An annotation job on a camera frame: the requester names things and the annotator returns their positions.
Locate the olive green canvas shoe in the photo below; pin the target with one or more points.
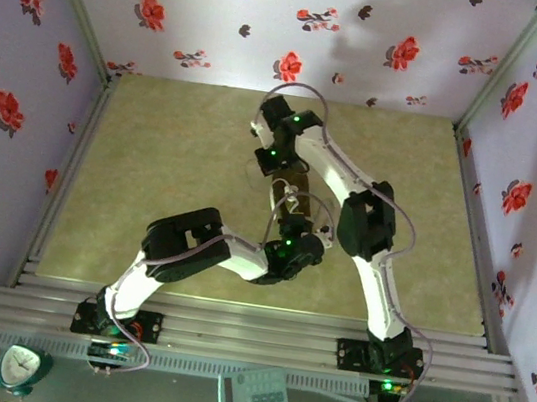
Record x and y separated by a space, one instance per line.
301 185

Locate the white shoelace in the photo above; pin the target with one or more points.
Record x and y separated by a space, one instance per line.
290 199

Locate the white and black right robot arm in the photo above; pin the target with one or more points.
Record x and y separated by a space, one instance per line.
334 165

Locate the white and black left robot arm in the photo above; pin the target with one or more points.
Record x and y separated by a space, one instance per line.
239 260

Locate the teal alarm clock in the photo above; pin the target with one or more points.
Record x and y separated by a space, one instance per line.
21 366

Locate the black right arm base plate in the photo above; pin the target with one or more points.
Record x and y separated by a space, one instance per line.
346 354

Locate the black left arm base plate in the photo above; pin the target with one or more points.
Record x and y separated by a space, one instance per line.
151 327

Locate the aluminium side rail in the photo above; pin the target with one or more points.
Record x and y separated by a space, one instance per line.
470 201
62 185

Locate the aluminium frame post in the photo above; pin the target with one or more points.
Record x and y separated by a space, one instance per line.
72 5
503 69

